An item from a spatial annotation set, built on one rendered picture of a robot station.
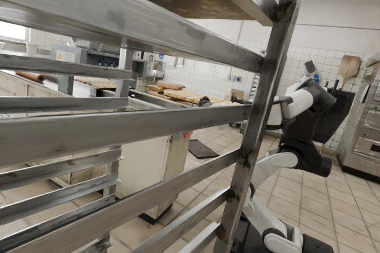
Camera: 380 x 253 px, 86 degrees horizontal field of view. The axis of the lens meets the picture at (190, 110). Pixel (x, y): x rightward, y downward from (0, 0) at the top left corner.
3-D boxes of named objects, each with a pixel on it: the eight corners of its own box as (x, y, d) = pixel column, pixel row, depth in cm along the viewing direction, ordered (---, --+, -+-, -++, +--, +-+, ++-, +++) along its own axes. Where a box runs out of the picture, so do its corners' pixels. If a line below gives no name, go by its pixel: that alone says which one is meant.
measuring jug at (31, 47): (36, 56, 335) (37, 43, 331) (22, 53, 331) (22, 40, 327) (41, 56, 349) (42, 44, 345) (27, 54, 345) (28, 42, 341)
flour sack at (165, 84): (154, 85, 550) (155, 79, 547) (163, 85, 588) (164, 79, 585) (178, 91, 524) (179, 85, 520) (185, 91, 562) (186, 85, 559)
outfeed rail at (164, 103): (43, 69, 239) (44, 64, 238) (46, 70, 242) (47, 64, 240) (197, 117, 159) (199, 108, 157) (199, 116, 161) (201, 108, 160)
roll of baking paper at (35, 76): (13, 73, 186) (13, 66, 185) (21, 73, 191) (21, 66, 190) (37, 82, 169) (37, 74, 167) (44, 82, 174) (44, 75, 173)
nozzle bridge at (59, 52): (48, 87, 157) (51, 42, 150) (119, 87, 222) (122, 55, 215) (77, 97, 144) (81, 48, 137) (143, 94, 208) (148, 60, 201)
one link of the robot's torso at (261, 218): (291, 231, 136) (251, 168, 143) (292, 253, 118) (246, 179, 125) (270, 237, 143) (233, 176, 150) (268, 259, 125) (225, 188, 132)
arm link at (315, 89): (307, 117, 91) (322, 107, 98) (323, 104, 84) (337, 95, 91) (288, 98, 96) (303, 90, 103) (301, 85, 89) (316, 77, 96)
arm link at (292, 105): (286, 134, 77) (315, 113, 88) (280, 100, 74) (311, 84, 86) (260, 130, 87) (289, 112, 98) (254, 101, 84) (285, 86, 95)
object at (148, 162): (88, 190, 178) (99, 89, 160) (118, 175, 209) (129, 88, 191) (154, 230, 150) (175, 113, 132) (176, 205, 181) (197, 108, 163)
